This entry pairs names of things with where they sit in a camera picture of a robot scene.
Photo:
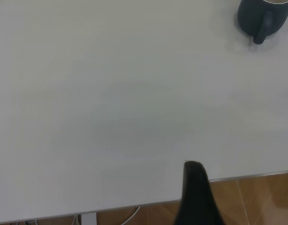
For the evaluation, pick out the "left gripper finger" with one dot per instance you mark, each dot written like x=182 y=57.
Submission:
x=196 y=199

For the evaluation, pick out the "dark grey ceramic mug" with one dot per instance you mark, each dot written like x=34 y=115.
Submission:
x=249 y=18

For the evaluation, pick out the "white table leg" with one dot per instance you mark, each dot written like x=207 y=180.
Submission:
x=89 y=219

